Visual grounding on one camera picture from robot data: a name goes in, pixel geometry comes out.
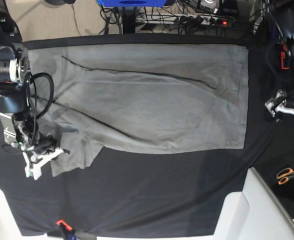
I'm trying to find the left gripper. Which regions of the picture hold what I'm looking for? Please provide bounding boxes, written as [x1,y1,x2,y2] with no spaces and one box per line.
[264,89,290,123]

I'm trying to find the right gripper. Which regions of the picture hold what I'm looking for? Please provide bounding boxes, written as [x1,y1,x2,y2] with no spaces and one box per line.
[19,135,70,163]

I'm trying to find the grey T-shirt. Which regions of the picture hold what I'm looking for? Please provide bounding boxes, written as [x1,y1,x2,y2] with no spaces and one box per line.
[29,44,248,177]

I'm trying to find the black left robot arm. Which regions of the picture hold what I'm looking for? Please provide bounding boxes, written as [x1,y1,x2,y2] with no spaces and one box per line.
[264,0,294,122]

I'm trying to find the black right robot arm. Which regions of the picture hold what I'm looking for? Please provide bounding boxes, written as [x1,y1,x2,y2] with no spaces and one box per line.
[0,2,69,163]

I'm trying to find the red black clamp right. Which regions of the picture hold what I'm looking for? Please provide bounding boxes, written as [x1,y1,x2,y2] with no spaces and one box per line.
[280,43,293,70]

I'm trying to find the red black clamp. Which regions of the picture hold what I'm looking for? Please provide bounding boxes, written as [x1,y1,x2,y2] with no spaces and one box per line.
[280,43,293,70]
[56,219,78,240]

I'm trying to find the red black clamp bottom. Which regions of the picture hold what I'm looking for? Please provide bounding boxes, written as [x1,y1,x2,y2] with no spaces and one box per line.
[56,219,78,240]

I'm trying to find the white chair left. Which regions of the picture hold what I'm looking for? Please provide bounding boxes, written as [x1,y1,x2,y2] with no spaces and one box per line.
[0,189,48,240]

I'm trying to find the white chair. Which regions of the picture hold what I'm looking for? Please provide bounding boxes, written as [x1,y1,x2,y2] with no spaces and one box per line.
[0,189,48,240]
[213,167,294,240]

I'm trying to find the white chair right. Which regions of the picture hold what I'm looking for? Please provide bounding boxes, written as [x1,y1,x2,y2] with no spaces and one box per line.
[213,167,294,240]

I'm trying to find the black stand column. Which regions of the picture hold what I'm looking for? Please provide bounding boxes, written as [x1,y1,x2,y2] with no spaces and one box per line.
[119,6,140,34]

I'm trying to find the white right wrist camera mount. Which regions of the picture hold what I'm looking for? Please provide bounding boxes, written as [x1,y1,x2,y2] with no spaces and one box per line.
[22,147,61,181]

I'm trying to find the orange handled scissors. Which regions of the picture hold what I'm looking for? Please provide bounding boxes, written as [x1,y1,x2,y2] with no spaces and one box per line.
[276,167,294,185]

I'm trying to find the black power strip red switch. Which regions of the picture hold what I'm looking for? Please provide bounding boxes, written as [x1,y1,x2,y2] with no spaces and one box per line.
[209,17,235,28]

